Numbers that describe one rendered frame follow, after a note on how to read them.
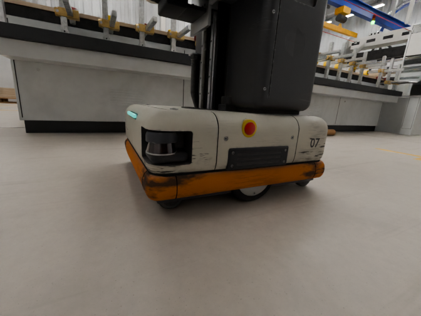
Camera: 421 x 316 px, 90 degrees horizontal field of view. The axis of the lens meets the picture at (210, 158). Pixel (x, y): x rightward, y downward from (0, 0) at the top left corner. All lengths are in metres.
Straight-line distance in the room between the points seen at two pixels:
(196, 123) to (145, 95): 1.59
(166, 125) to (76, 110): 1.61
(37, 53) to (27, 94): 0.35
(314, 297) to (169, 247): 0.28
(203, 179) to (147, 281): 0.27
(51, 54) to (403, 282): 1.99
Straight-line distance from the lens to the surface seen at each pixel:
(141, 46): 1.90
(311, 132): 0.80
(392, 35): 5.62
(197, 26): 0.91
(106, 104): 2.07
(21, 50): 1.93
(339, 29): 8.10
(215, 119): 0.57
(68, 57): 1.90
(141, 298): 0.41
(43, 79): 2.10
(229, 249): 0.50
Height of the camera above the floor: 0.30
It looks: 14 degrees down
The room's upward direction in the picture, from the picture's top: 4 degrees clockwise
